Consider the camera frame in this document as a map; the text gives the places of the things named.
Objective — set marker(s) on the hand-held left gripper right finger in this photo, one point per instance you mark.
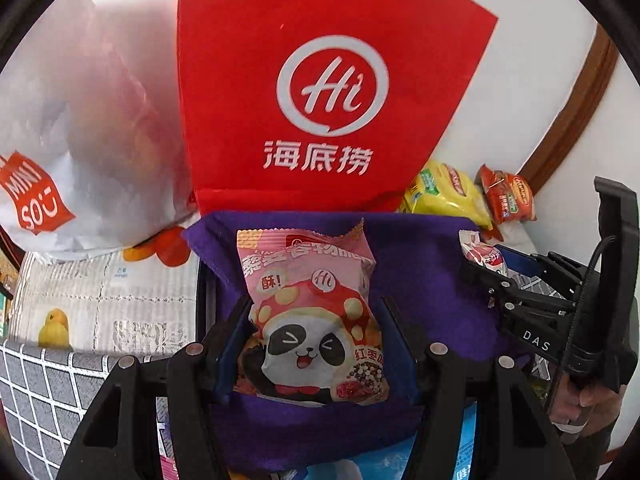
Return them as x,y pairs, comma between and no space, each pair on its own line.
400,355

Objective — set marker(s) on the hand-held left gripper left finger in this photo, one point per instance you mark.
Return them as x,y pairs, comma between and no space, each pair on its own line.
232,355

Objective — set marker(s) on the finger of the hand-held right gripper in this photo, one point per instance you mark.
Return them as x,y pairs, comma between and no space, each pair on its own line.
495,287
517,262

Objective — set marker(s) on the white red snack packet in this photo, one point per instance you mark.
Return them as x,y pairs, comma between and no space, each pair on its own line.
477,250

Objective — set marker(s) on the purple cloth basket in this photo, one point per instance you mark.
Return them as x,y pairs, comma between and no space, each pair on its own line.
430,280

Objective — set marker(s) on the pink panda snack packet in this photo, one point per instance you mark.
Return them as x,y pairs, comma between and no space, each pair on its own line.
310,310

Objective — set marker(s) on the person's right hand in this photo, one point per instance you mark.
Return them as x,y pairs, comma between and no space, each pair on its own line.
585,405

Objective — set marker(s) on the orange chip bag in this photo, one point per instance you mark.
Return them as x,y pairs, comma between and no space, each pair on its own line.
510,197

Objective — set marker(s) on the yellow chip bag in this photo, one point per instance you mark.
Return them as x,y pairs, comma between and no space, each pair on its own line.
450,200

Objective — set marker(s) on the blue tissue pack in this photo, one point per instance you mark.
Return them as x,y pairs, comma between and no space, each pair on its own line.
360,470

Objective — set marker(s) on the grey checked tablecloth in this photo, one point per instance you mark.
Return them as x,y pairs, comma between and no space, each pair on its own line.
40,400

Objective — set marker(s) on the white plastic shopping bag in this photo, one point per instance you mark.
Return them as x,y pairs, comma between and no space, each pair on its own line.
100,135

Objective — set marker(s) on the red paper bag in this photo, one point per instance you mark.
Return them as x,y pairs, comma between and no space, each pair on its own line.
240,85

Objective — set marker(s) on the brown wooden door frame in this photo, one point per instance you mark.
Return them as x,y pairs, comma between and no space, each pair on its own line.
575,115

